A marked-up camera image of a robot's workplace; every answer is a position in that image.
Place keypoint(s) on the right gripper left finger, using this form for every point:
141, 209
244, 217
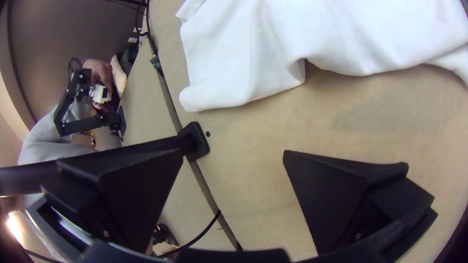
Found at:
128, 193

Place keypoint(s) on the white t-shirt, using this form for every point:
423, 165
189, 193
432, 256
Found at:
329, 33

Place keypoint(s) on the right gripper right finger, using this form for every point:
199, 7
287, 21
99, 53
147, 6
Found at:
336, 197

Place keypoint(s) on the person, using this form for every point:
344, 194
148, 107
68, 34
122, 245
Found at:
44, 142

